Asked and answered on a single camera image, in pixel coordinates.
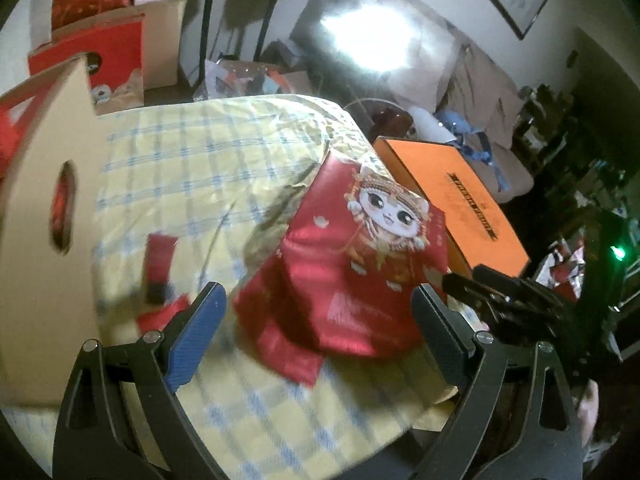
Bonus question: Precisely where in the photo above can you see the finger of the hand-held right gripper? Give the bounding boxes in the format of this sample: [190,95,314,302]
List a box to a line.
[472,265,556,307]
[442,272,507,314]

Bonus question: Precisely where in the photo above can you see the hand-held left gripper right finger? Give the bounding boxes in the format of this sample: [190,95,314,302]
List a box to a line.
[410,284,586,480]

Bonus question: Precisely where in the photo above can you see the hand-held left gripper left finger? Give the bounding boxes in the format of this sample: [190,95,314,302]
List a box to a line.
[52,281,228,480]

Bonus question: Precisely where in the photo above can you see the small red packet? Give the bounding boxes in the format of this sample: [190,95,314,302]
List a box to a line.
[136,231,192,332]

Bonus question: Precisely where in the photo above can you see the red bag with cartoon figure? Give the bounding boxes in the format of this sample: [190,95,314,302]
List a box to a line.
[232,152,452,387]

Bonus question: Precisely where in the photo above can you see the person's right hand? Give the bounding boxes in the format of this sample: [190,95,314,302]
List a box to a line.
[579,379,622,462]

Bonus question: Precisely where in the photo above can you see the orange flat box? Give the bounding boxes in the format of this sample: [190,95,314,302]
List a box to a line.
[372,136,532,279]

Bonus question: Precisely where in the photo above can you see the dark wooden furniture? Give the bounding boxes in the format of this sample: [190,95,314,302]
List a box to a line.
[517,35,640,226]

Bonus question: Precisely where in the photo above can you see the beige sofa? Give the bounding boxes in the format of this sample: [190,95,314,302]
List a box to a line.
[430,20,536,206]

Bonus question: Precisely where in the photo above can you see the white rounded object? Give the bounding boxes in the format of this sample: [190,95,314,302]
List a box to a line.
[409,106,452,142]

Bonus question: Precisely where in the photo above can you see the yellow checked tablecloth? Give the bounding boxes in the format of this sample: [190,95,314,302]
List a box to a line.
[0,94,482,480]

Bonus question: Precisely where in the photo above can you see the dark brown wooden object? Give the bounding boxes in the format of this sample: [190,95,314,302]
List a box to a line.
[371,109,417,139]

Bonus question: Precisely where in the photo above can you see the clear plastic bag clutter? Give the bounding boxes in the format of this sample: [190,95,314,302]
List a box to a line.
[204,56,322,102]

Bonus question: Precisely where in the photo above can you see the red box with oval label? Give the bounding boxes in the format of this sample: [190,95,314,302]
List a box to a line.
[27,14,147,107]

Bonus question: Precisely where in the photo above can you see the blue strapped object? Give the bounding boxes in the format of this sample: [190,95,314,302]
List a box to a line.
[439,109,507,192]

